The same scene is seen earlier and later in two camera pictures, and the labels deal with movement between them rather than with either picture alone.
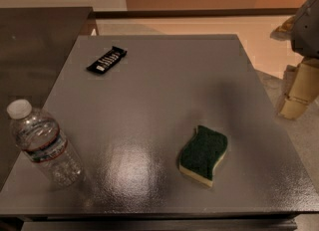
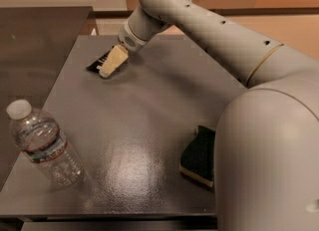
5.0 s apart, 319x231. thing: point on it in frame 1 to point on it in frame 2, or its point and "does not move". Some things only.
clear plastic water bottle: [43, 142] does not move
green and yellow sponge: [201, 153] does not move
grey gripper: [307, 31] to [129, 39]
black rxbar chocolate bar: [109, 60] does not move
